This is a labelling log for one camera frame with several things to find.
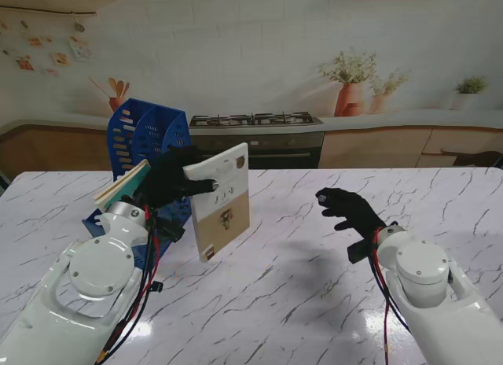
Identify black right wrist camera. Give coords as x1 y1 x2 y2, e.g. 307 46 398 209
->
347 238 374 263

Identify yellow book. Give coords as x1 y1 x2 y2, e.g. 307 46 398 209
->
93 159 149 208

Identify left arm red black cables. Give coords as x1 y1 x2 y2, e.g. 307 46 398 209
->
96 205 164 362

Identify arm red black cables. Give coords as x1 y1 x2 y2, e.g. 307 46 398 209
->
369 227 413 365
96 205 164 362

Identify blue perforated plastic file rack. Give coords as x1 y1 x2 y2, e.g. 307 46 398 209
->
81 97 189 260

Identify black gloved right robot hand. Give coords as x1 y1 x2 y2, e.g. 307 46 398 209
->
315 186 388 240

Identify right arm red black cables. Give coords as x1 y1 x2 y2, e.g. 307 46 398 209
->
369 227 413 365

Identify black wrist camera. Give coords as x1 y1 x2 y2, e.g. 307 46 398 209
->
347 238 374 263
155 217 186 244

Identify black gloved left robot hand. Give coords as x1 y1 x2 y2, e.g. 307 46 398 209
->
131 144 222 211

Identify beige and white book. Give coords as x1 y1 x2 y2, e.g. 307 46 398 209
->
183 142 252 263

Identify teal book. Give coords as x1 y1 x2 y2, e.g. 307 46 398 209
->
102 163 152 211

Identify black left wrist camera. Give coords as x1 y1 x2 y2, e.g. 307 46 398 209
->
155 217 186 244

